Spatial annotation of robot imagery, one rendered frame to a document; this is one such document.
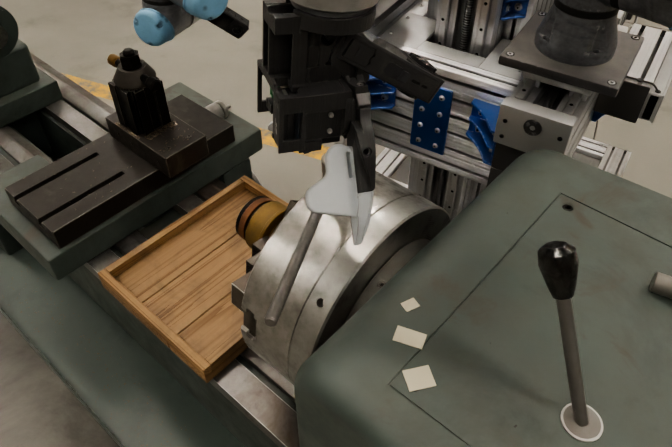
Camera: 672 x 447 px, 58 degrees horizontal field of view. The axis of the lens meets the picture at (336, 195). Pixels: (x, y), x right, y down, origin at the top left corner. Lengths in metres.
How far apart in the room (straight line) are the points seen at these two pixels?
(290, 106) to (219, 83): 2.82
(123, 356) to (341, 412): 0.99
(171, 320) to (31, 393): 1.16
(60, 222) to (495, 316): 0.83
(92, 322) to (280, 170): 1.34
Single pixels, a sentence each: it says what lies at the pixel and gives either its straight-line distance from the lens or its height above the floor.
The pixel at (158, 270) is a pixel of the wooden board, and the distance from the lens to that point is 1.19.
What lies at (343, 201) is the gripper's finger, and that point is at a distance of 0.53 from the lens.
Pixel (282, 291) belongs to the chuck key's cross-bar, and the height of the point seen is 1.33.
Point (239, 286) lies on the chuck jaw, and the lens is 0.83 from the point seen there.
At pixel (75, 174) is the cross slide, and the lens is 1.31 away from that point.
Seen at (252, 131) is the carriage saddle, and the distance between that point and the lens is 1.40.
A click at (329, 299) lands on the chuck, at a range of 0.71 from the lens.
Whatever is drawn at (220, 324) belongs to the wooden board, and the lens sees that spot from 1.09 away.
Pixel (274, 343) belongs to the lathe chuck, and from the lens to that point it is 0.79.
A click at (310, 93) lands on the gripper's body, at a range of 0.49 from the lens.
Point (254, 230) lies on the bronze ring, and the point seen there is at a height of 1.10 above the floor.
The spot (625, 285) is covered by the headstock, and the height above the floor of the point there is 1.26.
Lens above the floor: 1.77
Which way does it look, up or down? 43 degrees down
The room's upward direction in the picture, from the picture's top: straight up
